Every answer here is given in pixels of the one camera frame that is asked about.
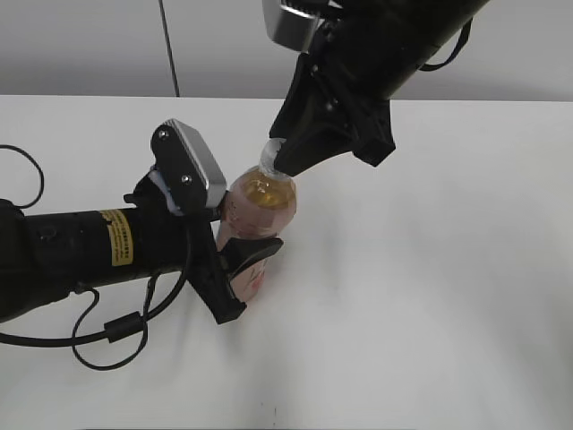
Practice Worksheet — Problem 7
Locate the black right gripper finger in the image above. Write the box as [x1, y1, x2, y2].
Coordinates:
[274, 120, 353, 176]
[269, 54, 334, 139]

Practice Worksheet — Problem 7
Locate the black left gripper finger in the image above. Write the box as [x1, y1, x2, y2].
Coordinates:
[218, 237, 284, 281]
[210, 191, 229, 220]

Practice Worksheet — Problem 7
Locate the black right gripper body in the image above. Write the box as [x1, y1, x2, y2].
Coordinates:
[307, 26, 396, 167]

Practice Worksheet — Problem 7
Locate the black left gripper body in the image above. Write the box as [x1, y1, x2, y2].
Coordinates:
[124, 172, 245, 324]

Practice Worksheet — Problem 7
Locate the pink label tea bottle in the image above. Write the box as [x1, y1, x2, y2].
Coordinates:
[215, 164, 298, 305]

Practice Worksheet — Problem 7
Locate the white bottle cap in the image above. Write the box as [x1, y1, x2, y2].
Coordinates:
[259, 138, 287, 180]

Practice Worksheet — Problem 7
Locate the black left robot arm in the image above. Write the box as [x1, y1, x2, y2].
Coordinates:
[1, 179, 283, 324]

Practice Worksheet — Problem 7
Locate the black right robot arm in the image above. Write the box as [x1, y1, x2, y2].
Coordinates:
[263, 1, 485, 176]

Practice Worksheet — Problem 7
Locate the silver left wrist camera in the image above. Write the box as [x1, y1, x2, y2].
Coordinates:
[148, 118, 227, 217]

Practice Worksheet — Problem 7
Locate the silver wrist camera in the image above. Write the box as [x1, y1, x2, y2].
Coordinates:
[148, 118, 227, 217]
[261, 0, 344, 53]

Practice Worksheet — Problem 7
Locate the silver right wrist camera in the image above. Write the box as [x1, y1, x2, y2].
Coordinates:
[261, 0, 344, 53]

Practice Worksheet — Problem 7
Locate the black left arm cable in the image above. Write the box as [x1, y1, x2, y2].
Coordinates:
[0, 143, 193, 371]

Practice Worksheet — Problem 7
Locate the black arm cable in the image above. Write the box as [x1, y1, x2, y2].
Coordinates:
[419, 17, 473, 73]
[0, 143, 193, 371]

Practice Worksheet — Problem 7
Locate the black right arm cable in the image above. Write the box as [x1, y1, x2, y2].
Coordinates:
[419, 17, 473, 73]

